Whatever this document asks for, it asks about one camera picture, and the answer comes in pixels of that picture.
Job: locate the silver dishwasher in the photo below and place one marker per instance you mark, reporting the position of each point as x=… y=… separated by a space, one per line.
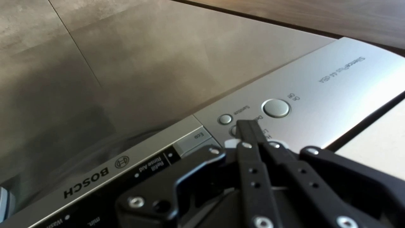
x=316 y=91

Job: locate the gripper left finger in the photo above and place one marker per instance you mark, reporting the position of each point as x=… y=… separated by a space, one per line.
x=253 y=177

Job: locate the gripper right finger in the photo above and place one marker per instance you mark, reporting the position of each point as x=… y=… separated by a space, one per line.
x=341 y=177

